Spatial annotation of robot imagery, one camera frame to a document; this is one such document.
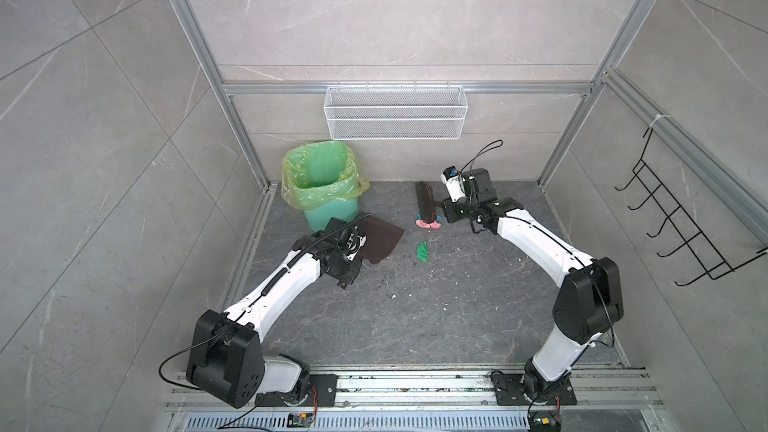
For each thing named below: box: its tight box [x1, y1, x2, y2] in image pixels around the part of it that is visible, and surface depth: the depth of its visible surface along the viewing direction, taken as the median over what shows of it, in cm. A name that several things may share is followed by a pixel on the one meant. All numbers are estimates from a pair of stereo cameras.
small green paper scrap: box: [416, 241, 429, 263], surface depth 100 cm
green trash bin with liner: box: [280, 141, 370, 232], surface depth 95 cm
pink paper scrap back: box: [415, 219, 441, 229], surface depth 107 cm
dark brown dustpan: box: [359, 215, 405, 264], surface depth 90 cm
